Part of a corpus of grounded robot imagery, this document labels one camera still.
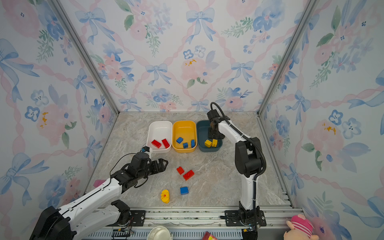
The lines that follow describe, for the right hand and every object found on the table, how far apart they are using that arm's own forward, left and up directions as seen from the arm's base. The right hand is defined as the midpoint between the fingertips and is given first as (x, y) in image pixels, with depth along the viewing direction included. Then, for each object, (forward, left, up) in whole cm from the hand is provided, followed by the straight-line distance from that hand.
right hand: (214, 135), depth 98 cm
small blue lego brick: (-5, +19, -5) cm, 20 cm away
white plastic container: (+2, +38, -5) cm, 38 cm away
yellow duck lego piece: (-37, +28, -4) cm, 47 cm away
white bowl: (-53, +29, -7) cm, 61 cm away
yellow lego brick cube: (-4, +4, -5) cm, 7 cm away
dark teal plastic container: (+15, +7, -11) cm, 20 cm away
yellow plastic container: (+4, +21, -7) cm, 22 cm away
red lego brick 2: (-3, +33, -5) cm, 33 cm away
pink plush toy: (-50, -35, -1) cm, 62 cm away
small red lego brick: (-21, +22, -7) cm, 31 cm away
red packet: (-54, +6, -3) cm, 54 cm away
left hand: (-22, +30, +3) cm, 37 cm away
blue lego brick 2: (0, +24, -6) cm, 24 cm away
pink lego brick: (-30, +67, -5) cm, 73 cm away
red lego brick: (-25, +17, -7) cm, 31 cm away
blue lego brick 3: (-3, +14, -5) cm, 15 cm away
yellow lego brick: (-3, 0, -5) cm, 6 cm away
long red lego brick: (-4, +39, -5) cm, 39 cm away
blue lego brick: (-33, +18, -8) cm, 39 cm away
